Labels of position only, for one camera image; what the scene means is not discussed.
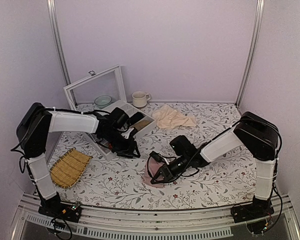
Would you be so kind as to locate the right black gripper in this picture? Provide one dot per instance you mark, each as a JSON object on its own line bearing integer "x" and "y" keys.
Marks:
{"x": 168, "y": 174}

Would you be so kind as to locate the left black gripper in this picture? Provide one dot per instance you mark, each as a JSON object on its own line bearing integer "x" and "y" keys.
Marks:
{"x": 128, "y": 149}

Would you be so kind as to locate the pink and white underwear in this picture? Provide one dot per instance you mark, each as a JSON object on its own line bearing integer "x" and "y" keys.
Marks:
{"x": 152, "y": 166}

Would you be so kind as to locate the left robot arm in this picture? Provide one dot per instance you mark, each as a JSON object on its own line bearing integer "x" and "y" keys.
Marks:
{"x": 40, "y": 122}

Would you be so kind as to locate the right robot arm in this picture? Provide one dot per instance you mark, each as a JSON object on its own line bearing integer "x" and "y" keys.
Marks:
{"x": 259, "y": 136}

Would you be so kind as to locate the cream beige underwear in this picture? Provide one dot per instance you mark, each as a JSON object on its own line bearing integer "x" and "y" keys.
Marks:
{"x": 169, "y": 118}

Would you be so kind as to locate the olive rolled garment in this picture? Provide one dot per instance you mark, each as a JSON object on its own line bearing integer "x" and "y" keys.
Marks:
{"x": 142, "y": 124}

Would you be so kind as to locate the white divided organizer box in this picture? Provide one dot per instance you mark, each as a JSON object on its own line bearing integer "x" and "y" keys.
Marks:
{"x": 101, "y": 145}

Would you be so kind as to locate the floral patterned table mat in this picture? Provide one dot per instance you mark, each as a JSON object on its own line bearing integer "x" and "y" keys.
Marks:
{"x": 118, "y": 183}

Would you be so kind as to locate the black rolled garment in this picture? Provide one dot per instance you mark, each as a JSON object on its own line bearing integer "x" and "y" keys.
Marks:
{"x": 136, "y": 117}

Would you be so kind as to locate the white ceramic mug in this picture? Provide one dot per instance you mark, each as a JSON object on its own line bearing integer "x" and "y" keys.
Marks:
{"x": 140, "y": 99}

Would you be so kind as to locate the clear glass bowl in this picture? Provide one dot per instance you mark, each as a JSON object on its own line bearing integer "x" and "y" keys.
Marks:
{"x": 103, "y": 101}

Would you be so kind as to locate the woven bamboo tray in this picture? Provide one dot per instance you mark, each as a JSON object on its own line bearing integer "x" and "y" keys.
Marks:
{"x": 69, "y": 168}

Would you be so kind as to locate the white framed glass lid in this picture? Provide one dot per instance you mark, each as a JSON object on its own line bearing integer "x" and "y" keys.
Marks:
{"x": 82, "y": 93}

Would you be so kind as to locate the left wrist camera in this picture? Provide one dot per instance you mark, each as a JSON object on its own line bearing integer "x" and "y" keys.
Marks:
{"x": 120, "y": 121}

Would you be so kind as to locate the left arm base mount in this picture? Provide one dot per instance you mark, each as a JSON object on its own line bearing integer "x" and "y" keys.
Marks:
{"x": 54, "y": 207}

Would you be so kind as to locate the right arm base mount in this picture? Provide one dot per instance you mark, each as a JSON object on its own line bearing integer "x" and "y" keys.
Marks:
{"x": 257, "y": 209}

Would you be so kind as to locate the aluminium front rail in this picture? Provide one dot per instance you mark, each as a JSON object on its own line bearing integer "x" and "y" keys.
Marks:
{"x": 191, "y": 224}

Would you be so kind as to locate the left aluminium corner post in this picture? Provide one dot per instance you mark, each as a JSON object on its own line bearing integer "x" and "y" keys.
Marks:
{"x": 51, "y": 7}

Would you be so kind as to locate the aluminium corner post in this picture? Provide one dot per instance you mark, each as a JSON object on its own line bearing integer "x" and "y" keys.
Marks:
{"x": 258, "y": 18}
{"x": 51, "y": 7}

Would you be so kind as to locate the right aluminium corner post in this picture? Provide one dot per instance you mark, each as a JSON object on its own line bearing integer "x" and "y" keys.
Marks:
{"x": 258, "y": 18}

